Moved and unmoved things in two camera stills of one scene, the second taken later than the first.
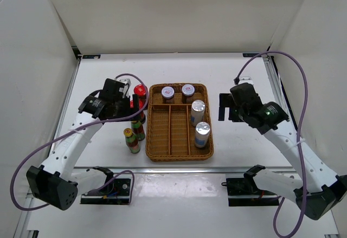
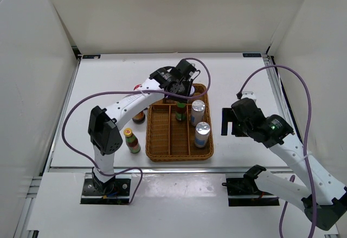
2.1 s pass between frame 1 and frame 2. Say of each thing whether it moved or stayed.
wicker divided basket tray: stayed
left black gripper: moved
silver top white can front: stayed
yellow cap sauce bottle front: stayed
